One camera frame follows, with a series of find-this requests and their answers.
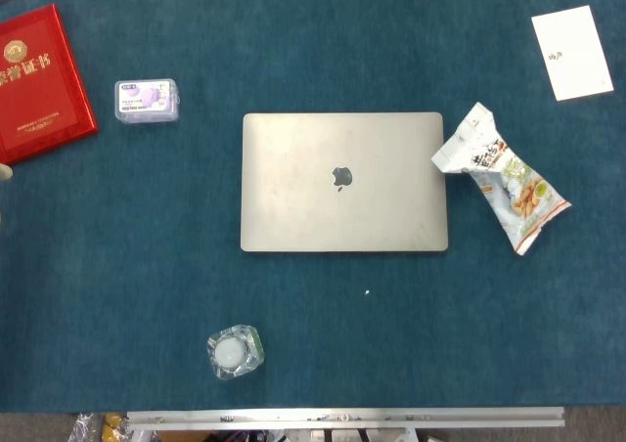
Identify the white snack bag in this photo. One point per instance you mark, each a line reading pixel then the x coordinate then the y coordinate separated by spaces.
pixel 518 188

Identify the aluminium rail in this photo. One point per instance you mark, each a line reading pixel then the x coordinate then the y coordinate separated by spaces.
pixel 342 416

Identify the silver laptop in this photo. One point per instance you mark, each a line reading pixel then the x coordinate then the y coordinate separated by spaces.
pixel 293 192

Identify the crinkled clear plastic bag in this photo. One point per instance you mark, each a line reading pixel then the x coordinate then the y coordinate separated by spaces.
pixel 85 429

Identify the yellow package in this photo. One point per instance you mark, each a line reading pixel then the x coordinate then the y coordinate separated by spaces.
pixel 115 427

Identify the clear plastic water bottle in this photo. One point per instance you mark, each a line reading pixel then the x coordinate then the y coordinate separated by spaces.
pixel 235 353

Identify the red certificate folder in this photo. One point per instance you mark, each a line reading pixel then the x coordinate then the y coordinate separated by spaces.
pixel 39 95

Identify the white paper card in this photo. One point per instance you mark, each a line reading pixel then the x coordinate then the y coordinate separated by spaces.
pixel 572 51

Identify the clear box purple label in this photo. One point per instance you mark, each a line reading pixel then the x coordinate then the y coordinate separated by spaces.
pixel 147 102

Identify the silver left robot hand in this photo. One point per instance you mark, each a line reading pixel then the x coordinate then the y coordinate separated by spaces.
pixel 5 173

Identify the teal table cloth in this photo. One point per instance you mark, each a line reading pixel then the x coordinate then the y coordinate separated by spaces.
pixel 147 266

